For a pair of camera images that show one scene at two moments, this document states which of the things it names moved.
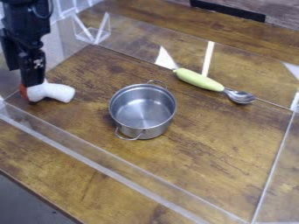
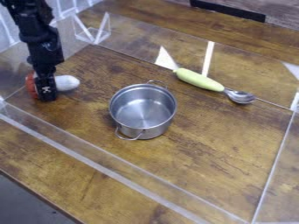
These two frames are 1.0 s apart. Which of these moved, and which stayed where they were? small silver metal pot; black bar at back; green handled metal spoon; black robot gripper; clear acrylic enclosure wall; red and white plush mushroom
Moved: red and white plush mushroom; black robot gripper
Stayed: green handled metal spoon; clear acrylic enclosure wall; small silver metal pot; black bar at back
